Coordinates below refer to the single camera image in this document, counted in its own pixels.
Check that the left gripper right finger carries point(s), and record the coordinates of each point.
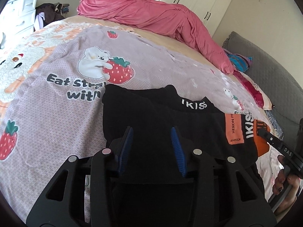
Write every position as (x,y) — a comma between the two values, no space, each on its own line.
(182,150)

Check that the white cluttered dresser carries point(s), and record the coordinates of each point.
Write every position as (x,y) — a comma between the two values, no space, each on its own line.
(17,21)

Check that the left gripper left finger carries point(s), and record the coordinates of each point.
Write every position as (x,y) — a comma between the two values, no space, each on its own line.
(121,148)

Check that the grey padded headboard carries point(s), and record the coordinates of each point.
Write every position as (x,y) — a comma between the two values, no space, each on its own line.
(275,81)

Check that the pink duvet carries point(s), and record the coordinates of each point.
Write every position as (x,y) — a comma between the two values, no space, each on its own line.
(172,20)

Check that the black sweater with orange cuffs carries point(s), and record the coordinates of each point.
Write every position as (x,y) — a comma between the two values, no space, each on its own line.
(221,188)

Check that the red patterned pillow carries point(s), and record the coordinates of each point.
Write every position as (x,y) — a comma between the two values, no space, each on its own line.
(260,98)

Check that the dark clothes pile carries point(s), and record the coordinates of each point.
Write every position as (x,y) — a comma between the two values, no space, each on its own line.
(47,13)

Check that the strawberry print bed sheet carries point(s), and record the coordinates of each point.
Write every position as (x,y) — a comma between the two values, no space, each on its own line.
(55,159)

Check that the striped colourful garment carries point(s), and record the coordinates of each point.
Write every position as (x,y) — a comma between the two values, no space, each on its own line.
(240,62)

